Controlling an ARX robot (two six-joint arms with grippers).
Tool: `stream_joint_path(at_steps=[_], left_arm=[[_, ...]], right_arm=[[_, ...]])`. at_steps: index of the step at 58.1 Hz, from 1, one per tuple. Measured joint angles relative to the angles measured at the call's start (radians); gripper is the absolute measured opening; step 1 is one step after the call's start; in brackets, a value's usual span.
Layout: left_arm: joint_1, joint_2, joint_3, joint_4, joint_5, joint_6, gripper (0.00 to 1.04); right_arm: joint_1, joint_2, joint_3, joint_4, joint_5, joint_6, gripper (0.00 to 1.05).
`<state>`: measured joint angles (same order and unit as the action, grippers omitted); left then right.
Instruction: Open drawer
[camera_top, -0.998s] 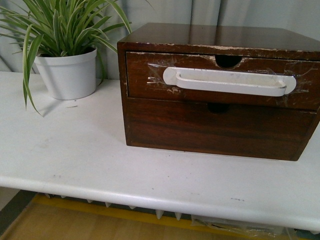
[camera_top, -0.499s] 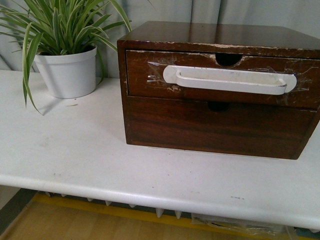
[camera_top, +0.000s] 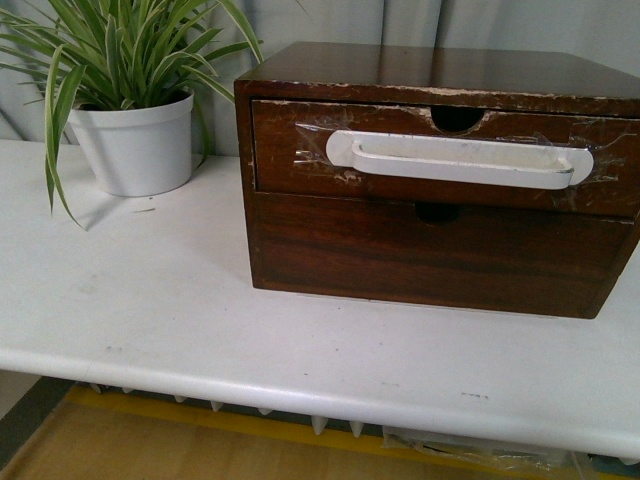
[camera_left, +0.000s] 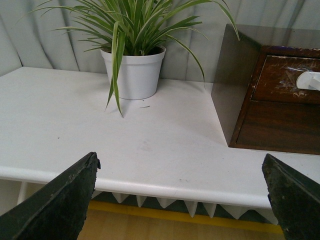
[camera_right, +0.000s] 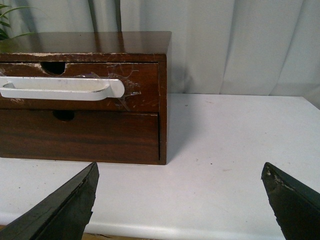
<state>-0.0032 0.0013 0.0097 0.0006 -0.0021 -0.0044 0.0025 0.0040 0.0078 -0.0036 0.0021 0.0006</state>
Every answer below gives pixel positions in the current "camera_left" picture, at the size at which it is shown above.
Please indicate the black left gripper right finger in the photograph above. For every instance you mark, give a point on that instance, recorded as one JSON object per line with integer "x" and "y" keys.
{"x": 294, "y": 199}

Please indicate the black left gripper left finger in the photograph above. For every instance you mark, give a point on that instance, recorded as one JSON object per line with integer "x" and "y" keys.
{"x": 58, "y": 210}

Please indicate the white drawer handle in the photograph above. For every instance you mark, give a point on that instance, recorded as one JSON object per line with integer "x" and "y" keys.
{"x": 309, "y": 80}

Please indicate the brown wooden drawer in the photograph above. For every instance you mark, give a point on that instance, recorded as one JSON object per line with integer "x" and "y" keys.
{"x": 277, "y": 80}

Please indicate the dark wooden drawer cabinet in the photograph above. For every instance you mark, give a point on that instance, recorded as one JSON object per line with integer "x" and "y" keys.
{"x": 263, "y": 125}

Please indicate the white plastic plant pot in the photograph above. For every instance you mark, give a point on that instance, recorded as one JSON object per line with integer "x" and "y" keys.
{"x": 138, "y": 75}

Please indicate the green spider plant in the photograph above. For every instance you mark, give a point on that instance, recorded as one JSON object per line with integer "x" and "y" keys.
{"x": 120, "y": 28}

